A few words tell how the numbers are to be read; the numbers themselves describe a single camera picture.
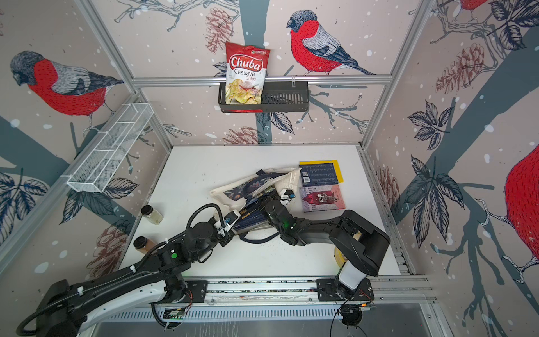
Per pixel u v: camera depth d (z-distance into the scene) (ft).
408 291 2.47
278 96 3.51
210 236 1.91
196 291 2.40
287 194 2.63
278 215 2.13
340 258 2.50
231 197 2.79
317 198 3.20
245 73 2.74
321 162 3.66
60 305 1.39
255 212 2.74
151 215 2.80
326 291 2.38
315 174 3.50
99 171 2.34
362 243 1.48
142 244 2.48
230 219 2.09
